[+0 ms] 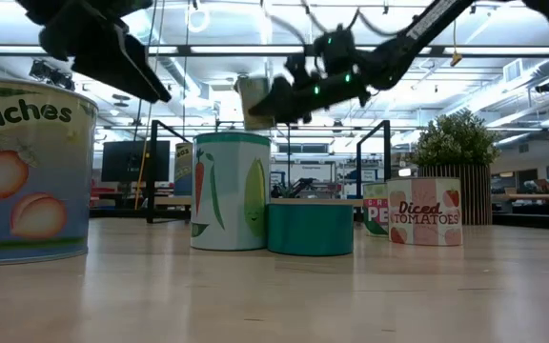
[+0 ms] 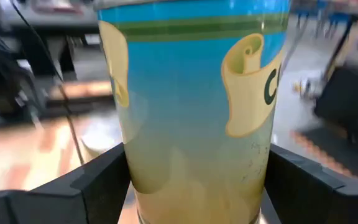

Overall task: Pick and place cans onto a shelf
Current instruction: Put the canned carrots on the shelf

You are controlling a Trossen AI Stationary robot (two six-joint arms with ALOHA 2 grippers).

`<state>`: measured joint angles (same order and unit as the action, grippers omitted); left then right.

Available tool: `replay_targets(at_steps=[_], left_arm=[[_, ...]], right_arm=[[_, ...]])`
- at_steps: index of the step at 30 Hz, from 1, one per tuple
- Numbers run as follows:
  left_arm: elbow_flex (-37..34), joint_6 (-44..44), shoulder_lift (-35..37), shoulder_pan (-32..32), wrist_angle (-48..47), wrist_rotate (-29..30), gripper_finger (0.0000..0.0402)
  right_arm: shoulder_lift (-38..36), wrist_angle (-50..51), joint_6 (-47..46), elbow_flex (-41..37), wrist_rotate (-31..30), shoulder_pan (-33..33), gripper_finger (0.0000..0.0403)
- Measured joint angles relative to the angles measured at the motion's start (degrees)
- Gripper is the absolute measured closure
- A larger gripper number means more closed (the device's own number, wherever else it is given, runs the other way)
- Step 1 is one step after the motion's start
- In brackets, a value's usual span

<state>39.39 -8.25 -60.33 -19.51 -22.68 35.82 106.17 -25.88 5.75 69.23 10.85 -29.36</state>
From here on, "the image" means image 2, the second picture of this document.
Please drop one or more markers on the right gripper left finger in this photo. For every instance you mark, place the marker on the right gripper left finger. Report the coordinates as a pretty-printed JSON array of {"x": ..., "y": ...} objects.
[{"x": 57, "y": 205}]

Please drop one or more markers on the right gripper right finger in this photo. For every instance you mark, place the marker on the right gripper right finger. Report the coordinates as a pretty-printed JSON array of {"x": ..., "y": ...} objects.
[{"x": 322, "y": 202}]

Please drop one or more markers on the tall blue carrots can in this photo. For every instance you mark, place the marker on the tall blue carrots can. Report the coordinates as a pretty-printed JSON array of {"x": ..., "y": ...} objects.
[{"x": 191, "y": 93}]

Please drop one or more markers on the black hazard-striped floor mat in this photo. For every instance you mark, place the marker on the black hazard-striped floor mat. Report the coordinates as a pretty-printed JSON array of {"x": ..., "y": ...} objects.
[{"x": 337, "y": 149}]

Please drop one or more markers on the black floor box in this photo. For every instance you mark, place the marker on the black floor box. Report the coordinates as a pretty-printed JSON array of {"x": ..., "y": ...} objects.
[{"x": 350, "y": 96}]

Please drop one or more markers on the black table frame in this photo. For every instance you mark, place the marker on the black table frame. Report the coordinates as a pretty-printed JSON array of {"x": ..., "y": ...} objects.
[{"x": 82, "y": 105}]

